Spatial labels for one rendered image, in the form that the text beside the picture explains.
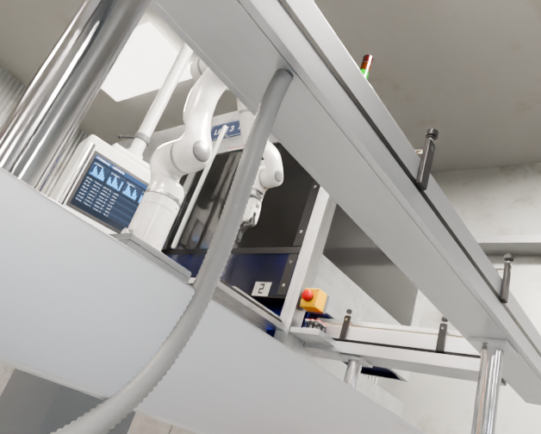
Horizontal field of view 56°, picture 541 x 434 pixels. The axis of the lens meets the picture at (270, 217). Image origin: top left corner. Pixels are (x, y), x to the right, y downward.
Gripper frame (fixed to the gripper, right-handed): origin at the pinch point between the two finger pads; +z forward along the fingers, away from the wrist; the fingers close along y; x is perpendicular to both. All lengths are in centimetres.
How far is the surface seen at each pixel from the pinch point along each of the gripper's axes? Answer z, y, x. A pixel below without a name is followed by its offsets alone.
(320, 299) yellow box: 10.7, -21.5, -29.2
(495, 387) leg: 37, -91, -12
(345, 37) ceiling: -215, 64, -86
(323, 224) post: -21.7, -12.4, -30.0
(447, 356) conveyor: 23, -67, -39
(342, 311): 4, -12, -58
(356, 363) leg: 28, -34, -43
